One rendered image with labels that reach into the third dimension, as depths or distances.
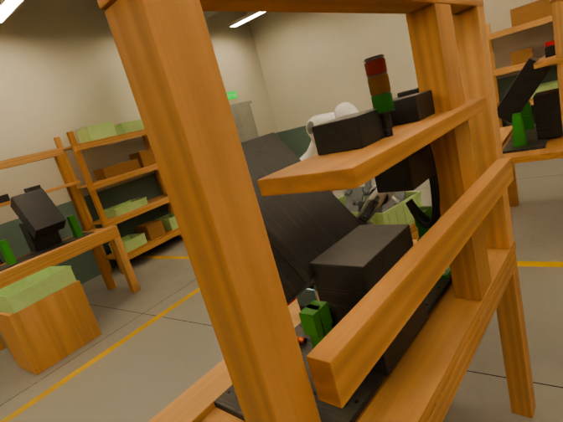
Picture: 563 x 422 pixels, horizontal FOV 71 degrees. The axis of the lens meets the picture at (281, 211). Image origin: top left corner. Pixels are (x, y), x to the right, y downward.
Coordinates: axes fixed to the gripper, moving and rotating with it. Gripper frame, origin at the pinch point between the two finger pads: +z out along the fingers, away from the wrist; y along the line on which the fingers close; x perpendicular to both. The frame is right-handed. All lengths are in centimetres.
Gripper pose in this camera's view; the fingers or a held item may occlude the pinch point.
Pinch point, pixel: (363, 219)
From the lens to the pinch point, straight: 146.1
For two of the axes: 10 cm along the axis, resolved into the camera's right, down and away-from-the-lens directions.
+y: 2.1, -6.1, -7.6
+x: 8.2, 5.3, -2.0
